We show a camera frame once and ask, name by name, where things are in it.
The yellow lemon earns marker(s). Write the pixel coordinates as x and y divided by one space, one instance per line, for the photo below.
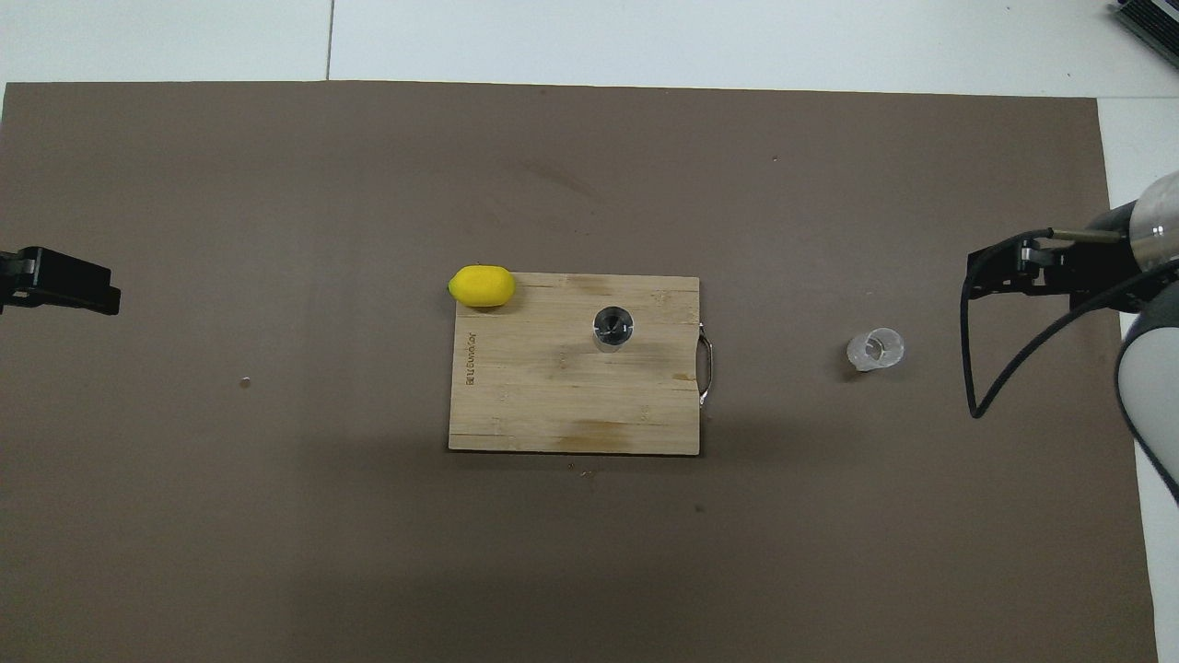
482 286

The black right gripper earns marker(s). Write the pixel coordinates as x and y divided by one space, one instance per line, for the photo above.
1082 267

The wooden cutting board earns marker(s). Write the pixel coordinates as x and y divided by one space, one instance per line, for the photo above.
553 396

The grey ribbed device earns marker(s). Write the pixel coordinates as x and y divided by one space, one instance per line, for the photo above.
1151 23

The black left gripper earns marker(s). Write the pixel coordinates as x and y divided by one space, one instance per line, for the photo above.
9 276

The brown table mat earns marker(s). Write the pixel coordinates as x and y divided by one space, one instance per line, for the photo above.
589 552

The steel double jigger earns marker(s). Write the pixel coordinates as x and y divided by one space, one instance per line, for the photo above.
612 327

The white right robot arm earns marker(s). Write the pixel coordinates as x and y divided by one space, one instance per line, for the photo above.
1147 387

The clear plastic cup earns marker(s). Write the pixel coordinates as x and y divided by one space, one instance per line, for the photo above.
875 348

